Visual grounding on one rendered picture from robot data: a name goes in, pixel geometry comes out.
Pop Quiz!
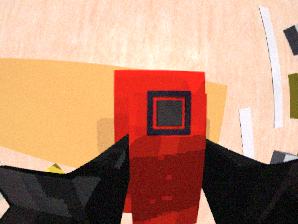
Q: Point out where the orange panel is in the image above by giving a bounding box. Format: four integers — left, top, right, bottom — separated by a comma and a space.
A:
0, 57, 227, 168

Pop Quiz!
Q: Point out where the light grey flat rectangular block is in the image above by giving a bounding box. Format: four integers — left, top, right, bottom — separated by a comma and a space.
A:
283, 23, 298, 56
270, 149, 298, 164

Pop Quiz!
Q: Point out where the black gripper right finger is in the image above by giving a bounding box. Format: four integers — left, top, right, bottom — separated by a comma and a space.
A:
202, 140, 298, 224

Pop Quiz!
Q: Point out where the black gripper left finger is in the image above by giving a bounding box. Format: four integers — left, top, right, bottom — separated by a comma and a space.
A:
0, 133, 130, 224

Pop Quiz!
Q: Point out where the yellow rectangular block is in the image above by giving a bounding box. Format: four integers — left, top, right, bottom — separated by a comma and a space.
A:
289, 73, 298, 119
47, 163, 64, 173

